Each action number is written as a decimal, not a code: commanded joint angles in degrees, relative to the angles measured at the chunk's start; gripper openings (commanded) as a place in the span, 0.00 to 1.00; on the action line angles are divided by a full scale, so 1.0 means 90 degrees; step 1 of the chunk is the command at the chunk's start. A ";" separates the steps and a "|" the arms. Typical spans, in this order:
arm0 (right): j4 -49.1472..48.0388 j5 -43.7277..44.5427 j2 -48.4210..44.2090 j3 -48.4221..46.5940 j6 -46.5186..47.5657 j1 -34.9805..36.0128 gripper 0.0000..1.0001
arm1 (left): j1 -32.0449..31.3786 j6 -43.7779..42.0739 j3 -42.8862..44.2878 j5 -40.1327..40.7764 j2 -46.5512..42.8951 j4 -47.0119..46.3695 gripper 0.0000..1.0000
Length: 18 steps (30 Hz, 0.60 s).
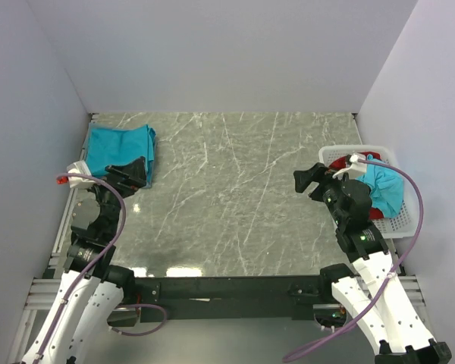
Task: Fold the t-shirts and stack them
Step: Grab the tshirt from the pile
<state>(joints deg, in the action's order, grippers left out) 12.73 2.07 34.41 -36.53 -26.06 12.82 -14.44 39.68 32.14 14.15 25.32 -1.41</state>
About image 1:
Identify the folded teal t-shirt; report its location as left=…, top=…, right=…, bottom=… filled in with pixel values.
left=83, top=123, right=158, bottom=185

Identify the red t-shirt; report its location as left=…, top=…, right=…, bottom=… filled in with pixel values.
left=329, top=152, right=402, bottom=220

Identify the white plastic basket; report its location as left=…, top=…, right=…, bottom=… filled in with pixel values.
left=318, top=145, right=419, bottom=239

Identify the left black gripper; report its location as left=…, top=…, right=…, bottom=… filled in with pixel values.
left=83, top=155, right=146, bottom=238

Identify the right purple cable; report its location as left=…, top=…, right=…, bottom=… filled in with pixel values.
left=282, top=158, right=425, bottom=364

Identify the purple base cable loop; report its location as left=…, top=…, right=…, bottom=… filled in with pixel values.
left=108, top=303, right=168, bottom=337

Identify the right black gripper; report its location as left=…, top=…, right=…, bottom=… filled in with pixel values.
left=293, top=162, right=357, bottom=226

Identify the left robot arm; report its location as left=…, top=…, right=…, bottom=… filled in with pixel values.
left=21, top=156, right=147, bottom=363

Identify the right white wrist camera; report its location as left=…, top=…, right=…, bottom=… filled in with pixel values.
left=329, top=153, right=367, bottom=179

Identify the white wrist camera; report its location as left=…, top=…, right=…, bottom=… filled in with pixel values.
left=56, top=160, right=95, bottom=190
left=329, top=153, right=367, bottom=179

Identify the black base beam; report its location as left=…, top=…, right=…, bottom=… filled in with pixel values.
left=122, top=275, right=347, bottom=328

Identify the turquoise t-shirt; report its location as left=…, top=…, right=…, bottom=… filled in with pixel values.
left=356, top=160, right=403, bottom=220

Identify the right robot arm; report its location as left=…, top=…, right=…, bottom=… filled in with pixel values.
left=284, top=163, right=452, bottom=363

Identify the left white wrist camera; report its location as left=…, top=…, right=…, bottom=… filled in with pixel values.
left=56, top=160, right=95, bottom=190

